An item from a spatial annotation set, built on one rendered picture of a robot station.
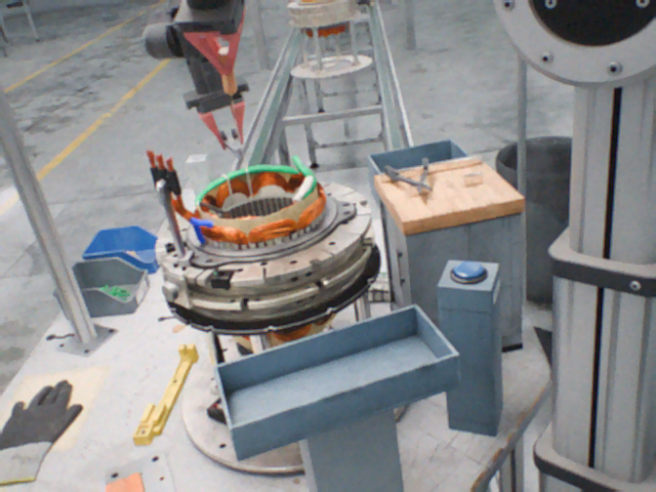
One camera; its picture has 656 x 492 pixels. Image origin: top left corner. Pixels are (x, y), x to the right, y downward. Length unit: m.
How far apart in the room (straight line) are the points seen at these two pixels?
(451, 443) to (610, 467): 0.29
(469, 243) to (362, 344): 0.32
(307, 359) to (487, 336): 0.26
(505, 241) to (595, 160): 0.46
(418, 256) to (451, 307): 0.15
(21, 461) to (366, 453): 0.62
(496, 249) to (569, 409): 0.37
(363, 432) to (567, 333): 0.24
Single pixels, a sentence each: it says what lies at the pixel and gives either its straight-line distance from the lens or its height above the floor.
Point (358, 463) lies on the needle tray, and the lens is 0.77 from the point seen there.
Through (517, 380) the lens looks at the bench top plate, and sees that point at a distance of 1.12.
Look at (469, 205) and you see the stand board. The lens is 1.02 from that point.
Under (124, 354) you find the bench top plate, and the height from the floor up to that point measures 0.78.
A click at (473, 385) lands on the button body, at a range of 0.97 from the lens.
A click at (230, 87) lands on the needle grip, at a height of 1.30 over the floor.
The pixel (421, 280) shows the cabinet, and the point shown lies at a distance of 1.05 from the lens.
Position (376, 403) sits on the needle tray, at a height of 1.04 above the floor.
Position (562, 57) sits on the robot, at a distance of 0.53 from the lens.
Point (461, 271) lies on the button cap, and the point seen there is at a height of 1.04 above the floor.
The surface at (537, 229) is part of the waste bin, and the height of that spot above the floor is 0.33.
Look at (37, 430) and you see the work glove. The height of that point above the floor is 0.80.
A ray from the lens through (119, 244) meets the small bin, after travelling 1.74.
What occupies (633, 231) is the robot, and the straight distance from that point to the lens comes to 0.64.
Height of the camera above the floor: 1.50
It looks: 28 degrees down
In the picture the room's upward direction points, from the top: 9 degrees counter-clockwise
